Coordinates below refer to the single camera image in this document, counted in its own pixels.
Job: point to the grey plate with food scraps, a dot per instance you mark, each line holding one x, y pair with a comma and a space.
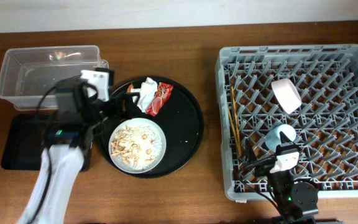
137, 145

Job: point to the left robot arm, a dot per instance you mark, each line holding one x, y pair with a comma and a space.
50, 196

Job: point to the carrot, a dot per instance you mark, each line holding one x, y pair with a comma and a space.
129, 89

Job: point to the white napkin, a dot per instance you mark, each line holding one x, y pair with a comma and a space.
146, 92

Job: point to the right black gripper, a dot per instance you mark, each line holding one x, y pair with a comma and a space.
263, 167

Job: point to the pink bowl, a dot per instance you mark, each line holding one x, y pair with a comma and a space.
286, 95

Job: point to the clear plastic bin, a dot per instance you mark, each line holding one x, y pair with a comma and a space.
27, 73

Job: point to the light blue cup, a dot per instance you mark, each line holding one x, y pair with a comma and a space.
273, 136

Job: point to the black rectangular tray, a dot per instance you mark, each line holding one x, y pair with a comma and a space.
33, 138

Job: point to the round black tray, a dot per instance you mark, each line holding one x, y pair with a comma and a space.
182, 123

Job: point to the red snack wrapper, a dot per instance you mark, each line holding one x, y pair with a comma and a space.
163, 93

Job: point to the grey dishwasher rack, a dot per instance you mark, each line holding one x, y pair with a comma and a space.
326, 123

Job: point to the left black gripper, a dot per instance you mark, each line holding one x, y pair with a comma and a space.
129, 109

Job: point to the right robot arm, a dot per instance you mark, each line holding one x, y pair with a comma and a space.
294, 199

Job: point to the wooden chopstick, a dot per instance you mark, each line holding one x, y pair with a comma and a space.
233, 130
236, 123

